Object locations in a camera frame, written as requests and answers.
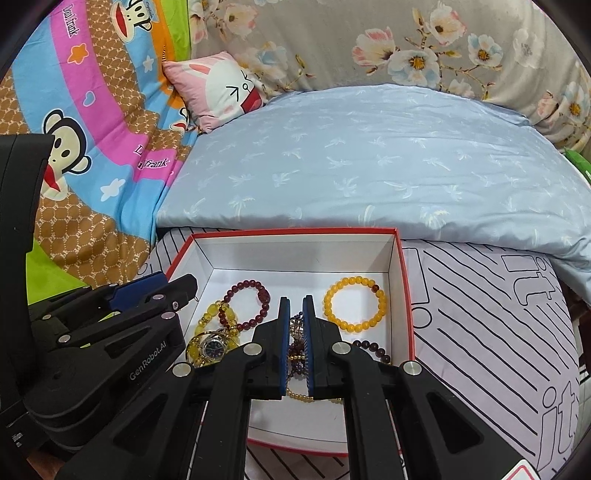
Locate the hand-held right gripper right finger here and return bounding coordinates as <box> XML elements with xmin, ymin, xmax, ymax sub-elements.
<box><xmin>302</xmin><ymin>294</ymin><xmax>541</xmax><ymax>480</ymax></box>

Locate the yellow bead bracelet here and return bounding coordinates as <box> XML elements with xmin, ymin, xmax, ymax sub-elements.
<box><xmin>322</xmin><ymin>275</ymin><xmax>389</xmax><ymax>333</ymax></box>

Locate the cartoon monkey blanket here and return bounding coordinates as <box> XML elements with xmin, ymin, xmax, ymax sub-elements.
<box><xmin>0</xmin><ymin>0</ymin><xmax>204</xmax><ymax>305</ymax></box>

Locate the gold bead chain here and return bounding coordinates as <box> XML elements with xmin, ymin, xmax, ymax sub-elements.
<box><xmin>286</xmin><ymin>387</ymin><xmax>345</xmax><ymax>406</ymax></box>

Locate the silver wrist watch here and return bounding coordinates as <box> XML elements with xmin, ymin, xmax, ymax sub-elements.
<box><xmin>187</xmin><ymin>330</ymin><xmax>232</xmax><ymax>370</ymax></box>

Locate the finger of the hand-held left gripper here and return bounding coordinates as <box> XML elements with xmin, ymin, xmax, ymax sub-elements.
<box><xmin>30</xmin><ymin>271</ymin><xmax>168</xmax><ymax>324</ymax></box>
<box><xmin>55</xmin><ymin>274</ymin><xmax>198</xmax><ymax>352</ymax></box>

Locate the green packet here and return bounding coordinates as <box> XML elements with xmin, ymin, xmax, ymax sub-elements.
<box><xmin>563</xmin><ymin>148</ymin><xmax>591</xmax><ymax>183</ymax></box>

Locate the red cardboard box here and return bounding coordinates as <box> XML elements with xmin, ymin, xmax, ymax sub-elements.
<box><xmin>164</xmin><ymin>226</ymin><xmax>414</xmax><ymax>457</ymax></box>

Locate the pink rabbit pillow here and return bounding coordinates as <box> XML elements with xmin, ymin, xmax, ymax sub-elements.
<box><xmin>163</xmin><ymin>51</ymin><xmax>269</xmax><ymax>134</ymax></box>

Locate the grey floral quilt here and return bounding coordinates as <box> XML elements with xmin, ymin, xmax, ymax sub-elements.
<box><xmin>187</xmin><ymin>0</ymin><xmax>591</xmax><ymax>153</ymax></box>

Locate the dark red bead bracelet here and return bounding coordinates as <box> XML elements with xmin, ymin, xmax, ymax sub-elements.
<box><xmin>225</xmin><ymin>279</ymin><xmax>271</xmax><ymax>334</ymax></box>

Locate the yellow chip stone bracelet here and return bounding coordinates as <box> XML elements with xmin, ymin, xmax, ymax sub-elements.
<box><xmin>187</xmin><ymin>299</ymin><xmax>242</xmax><ymax>366</ymax></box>

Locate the black bead bracelet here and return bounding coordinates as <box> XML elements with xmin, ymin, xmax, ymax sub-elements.
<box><xmin>290</xmin><ymin>314</ymin><xmax>393</xmax><ymax>377</ymax></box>

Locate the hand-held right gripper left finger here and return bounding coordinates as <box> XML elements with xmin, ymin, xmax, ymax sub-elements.
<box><xmin>60</xmin><ymin>295</ymin><xmax>296</xmax><ymax>480</ymax></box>

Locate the light blue quilt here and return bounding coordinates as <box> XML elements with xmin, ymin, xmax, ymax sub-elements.
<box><xmin>154</xmin><ymin>83</ymin><xmax>591</xmax><ymax>287</ymax></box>

